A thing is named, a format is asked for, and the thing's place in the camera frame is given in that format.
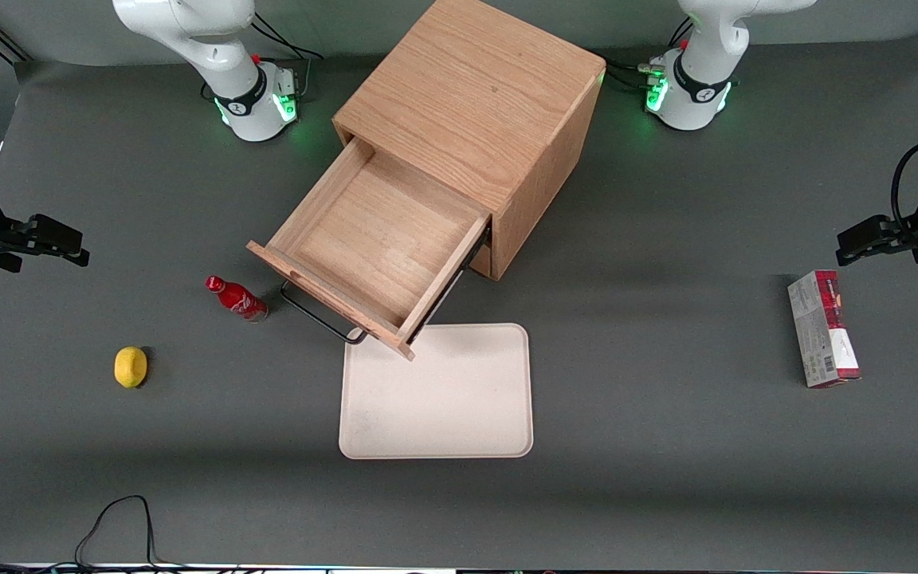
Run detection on black metal drawer handle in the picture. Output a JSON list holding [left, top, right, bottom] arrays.
[[280, 279, 368, 346]]

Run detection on wooden drawer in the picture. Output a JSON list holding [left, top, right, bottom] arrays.
[[247, 136, 492, 362], [463, 239, 495, 277]]

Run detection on wooden drawer cabinet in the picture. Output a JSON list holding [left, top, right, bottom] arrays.
[[332, 0, 606, 282]]

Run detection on red and grey carton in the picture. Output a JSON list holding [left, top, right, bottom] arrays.
[[787, 269, 861, 389]]

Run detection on yellow lemon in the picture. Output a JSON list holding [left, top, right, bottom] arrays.
[[114, 346, 148, 389]]

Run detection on red soda bottle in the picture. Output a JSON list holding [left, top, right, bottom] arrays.
[[205, 275, 269, 323]]

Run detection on cream rectangular tray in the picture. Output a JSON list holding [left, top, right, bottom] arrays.
[[339, 323, 534, 460]]

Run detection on black frame strut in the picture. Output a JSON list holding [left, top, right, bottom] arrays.
[[0, 24, 29, 64]]

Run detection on black looped table cable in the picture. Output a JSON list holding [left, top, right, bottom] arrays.
[[75, 495, 159, 568]]

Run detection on black left base cables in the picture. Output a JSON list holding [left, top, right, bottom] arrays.
[[602, 16, 695, 90]]

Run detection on black base cables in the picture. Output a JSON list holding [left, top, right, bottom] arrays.
[[602, 16, 695, 90], [248, 12, 324, 63]]

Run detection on black right base cables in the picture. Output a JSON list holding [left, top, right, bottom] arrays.
[[248, 12, 324, 63]]

